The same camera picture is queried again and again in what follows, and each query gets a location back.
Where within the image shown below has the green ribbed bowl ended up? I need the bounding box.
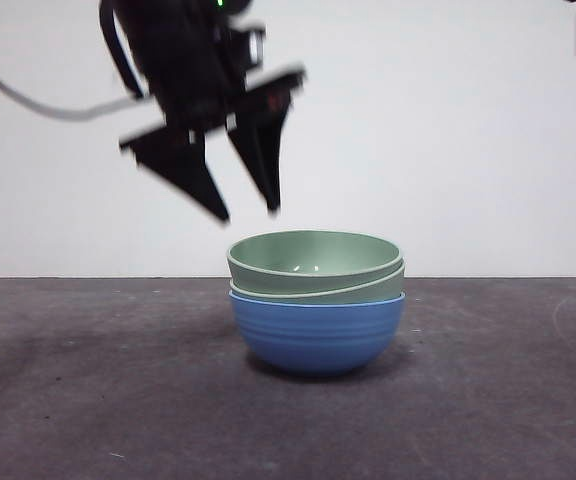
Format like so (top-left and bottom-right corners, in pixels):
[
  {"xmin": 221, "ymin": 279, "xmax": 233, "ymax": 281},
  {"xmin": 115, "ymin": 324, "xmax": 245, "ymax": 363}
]
[
  {"xmin": 226, "ymin": 229, "xmax": 402, "ymax": 282},
  {"xmin": 228, "ymin": 258, "xmax": 409, "ymax": 305}
]

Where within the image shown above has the blue ribbed bowl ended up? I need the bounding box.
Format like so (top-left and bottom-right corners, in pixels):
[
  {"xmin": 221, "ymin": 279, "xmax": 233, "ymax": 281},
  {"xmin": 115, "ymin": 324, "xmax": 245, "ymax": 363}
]
[{"xmin": 227, "ymin": 290, "xmax": 407, "ymax": 379}]

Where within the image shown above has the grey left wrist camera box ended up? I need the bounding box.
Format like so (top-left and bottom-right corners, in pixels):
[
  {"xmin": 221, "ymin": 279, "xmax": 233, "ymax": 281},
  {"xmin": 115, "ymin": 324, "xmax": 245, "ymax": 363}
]
[{"xmin": 232, "ymin": 23, "xmax": 268, "ymax": 70}]

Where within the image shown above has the grey left arm cable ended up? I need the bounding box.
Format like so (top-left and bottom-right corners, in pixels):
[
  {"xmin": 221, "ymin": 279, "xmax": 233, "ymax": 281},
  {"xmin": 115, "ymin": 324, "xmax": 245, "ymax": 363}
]
[{"xmin": 0, "ymin": 45, "xmax": 142, "ymax": 122}]

